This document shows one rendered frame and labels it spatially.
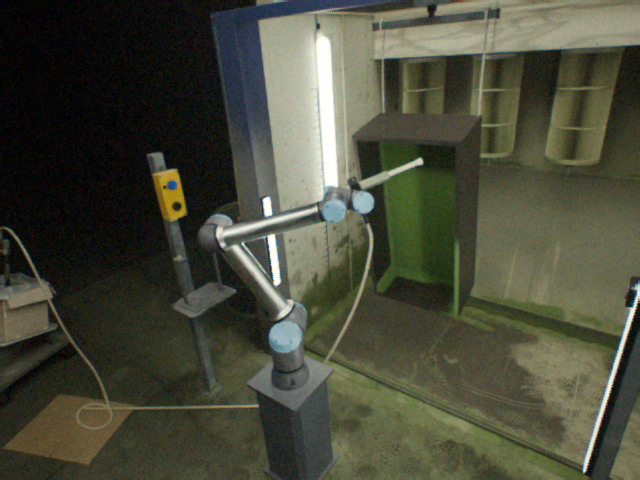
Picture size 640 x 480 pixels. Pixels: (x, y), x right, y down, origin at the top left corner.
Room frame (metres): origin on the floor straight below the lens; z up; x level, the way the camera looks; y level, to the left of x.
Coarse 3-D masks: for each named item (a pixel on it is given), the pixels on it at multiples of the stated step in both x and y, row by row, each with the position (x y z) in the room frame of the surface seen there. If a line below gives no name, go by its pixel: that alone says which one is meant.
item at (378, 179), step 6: (414, 162) 1.98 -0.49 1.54; (420, 162) 1.98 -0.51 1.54; (402, 168) 1.98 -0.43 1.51; (408, 168) 1.98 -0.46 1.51; (384, 174) 1.96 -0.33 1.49; (390, 174) 1.97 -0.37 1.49; (366, 180) 1.96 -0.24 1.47; (372, 180) 1.96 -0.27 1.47; (378, 180) 1.96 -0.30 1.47; (384, 180) 1.96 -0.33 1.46; (348, 186) 1.98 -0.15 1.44; (360, 186) 1.96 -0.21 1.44; (366, 186) 1.95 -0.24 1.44; (372, 186) 1.96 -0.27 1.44; (366, 216) 1.93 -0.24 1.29; (366, 222) 1.92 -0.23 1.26
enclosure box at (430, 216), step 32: (384, 128) 2.29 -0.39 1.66; (416, 128) 2.20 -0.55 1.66; (448, 128) 2.12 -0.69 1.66; (480, 128) 2.20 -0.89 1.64; (384, 160) 2.61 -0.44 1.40; (448, 160) 2.36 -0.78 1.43; (384, 192) 2.61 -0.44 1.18; (416, 192) 2.53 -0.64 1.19; (448, 192) 2.40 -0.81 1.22; (384, 224) 2.61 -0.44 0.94; (416, 224) 2.58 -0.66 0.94; (448, 224) 2.44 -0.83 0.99; (384, 256) 2.61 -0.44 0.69; (416, 256) 2.63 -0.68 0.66; (448, 256) 2.48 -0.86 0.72; (384, 288) 2.52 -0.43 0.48; (416, 288) 2.47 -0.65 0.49; (448, 288) 2.41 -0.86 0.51
